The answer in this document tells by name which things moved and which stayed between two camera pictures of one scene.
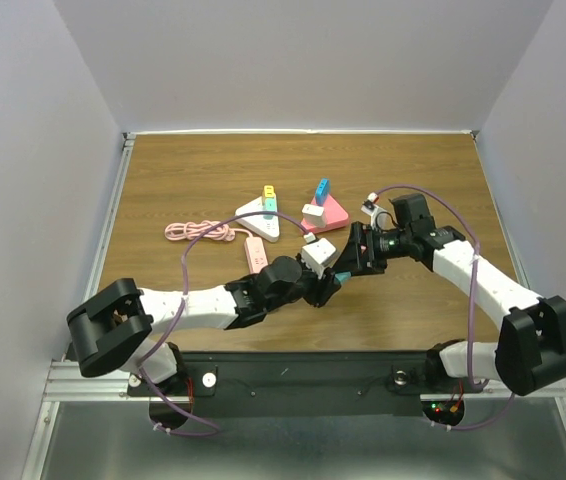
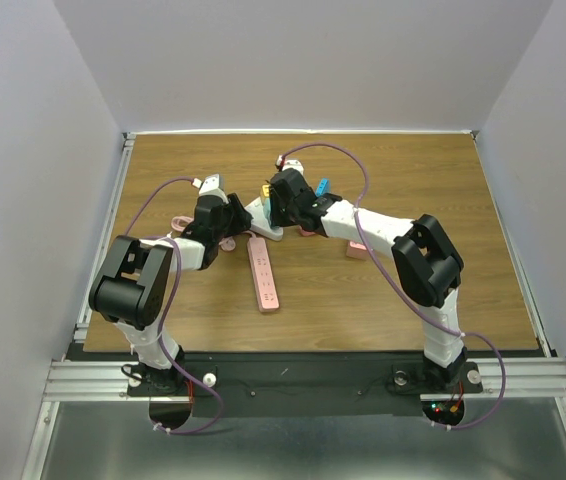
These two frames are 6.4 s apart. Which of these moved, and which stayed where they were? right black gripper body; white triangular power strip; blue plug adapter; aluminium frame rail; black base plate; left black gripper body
Moved: left black gripper body; right black gripper body
Stayed: black base plate; aluminium frame rail; blue plug adapter; white triangular power strip
